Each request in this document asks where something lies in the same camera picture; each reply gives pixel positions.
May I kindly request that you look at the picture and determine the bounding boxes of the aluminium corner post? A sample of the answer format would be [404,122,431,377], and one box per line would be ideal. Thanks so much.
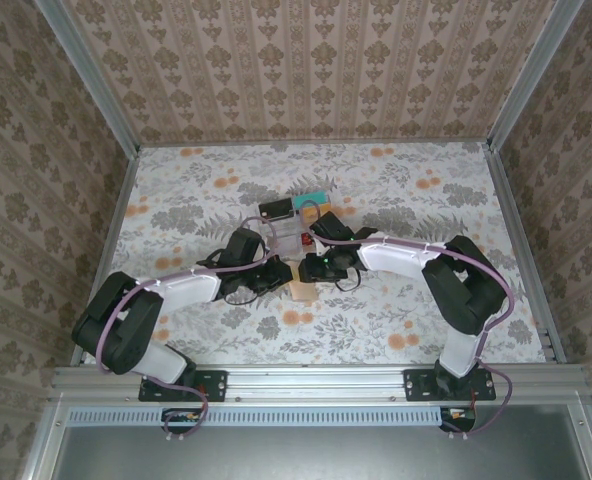
[33,0,142,156]
[485,0,585,151]

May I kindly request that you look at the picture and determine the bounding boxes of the aluminium front beam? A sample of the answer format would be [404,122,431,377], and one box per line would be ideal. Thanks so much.
[50,364,590,401]

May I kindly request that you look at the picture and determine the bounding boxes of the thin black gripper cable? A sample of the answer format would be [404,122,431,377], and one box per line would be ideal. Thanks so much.
[223,287,263,307]
[335,267,363,293]

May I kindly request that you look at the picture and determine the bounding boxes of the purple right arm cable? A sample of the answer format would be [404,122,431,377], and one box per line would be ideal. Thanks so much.
[298,201,516,442]

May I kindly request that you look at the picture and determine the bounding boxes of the slotted white cable duct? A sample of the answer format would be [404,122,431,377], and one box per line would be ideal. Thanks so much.
[68,405,440,426]

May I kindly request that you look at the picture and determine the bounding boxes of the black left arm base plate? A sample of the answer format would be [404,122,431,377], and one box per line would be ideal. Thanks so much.
[138,368,228,404]

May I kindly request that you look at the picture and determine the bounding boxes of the teal block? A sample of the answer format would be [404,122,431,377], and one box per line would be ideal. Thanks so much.
[293,190,330,207]

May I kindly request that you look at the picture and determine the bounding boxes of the grey metal panel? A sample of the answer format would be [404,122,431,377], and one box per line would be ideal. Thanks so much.
[50,427,592,480]

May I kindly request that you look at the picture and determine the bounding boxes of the black card gold lines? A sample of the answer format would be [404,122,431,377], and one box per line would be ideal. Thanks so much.
[258,198,293,219]

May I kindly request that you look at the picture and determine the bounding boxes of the thin black left gripper cable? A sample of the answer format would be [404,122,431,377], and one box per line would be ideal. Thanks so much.
[223,287,263,307]

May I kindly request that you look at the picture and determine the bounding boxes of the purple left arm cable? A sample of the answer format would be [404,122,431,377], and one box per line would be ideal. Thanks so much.
[95,215,283,444]

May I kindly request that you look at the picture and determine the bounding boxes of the orange wooden block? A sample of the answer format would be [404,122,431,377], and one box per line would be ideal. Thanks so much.
[298,199,333,217]

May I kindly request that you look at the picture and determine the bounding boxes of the beige card holder wallet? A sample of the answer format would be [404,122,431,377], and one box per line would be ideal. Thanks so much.
[289,257,321,302]

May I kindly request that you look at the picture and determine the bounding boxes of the aluminium table side rail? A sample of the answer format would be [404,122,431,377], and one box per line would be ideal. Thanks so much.
[481,141,568,365]
[69,147,142,366]

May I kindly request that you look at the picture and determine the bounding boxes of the clear acrylic card organizer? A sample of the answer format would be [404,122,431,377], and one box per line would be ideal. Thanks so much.
[255,189,335,256]

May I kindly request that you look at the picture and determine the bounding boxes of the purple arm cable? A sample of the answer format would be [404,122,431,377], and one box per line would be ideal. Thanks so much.
[95,215,283,444]
[298,201,516,442]

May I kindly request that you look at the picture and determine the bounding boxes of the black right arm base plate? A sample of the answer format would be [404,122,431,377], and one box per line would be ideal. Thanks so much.
[403,368,497,404]

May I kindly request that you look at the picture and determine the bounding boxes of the thin black right gripper cable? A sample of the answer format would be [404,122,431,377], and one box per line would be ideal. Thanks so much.
[335,267,363,293]

